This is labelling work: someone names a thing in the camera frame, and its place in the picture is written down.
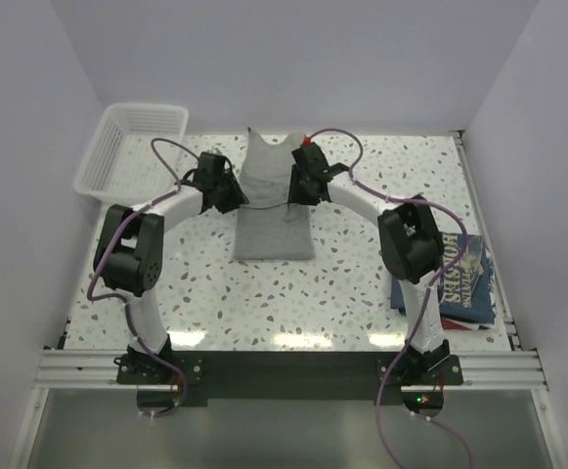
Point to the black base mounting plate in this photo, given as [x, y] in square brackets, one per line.
[194, 378]

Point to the white plastic basket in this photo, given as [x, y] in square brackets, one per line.
[119, 165]

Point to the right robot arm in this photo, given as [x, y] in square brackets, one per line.
[411, 246]

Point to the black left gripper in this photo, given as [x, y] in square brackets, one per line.
[237, 195]

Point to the grey tank top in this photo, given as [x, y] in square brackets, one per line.
[269, 227]

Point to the aluminium rail frame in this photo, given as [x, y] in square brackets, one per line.
[342, 300]

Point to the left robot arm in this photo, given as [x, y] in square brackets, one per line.
[129, 255]

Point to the folded blue printed tank top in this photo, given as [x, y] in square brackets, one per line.
[466, 290]

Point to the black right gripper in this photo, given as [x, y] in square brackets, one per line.
[295, 196]

